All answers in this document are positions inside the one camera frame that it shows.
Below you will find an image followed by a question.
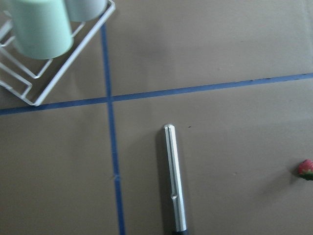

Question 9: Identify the steel muddler black tip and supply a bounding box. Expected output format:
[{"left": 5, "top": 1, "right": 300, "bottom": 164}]
[{"left": 164, "top": 124, "right": 189, "bottom": 235}]

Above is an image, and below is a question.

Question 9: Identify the metal cup rack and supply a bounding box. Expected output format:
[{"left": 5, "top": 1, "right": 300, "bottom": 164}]
[{"left": 0, "top": 0, "right": 116, "bottom": 106}]

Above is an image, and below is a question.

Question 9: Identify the grey-white cup upper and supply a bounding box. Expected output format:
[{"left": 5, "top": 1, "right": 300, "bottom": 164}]
[{"left": 65, "top": 0, "right": 108, "bottom": 22}]

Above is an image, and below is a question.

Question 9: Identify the red strawberry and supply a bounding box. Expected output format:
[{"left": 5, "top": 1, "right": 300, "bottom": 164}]
[{"left": 297, "top": 159, "right": 313, "bottom": 181}]

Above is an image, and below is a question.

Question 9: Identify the green cup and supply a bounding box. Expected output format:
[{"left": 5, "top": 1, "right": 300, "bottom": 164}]
[{"left": 6, "top": 0, "right": 73, "bottom": 60}]

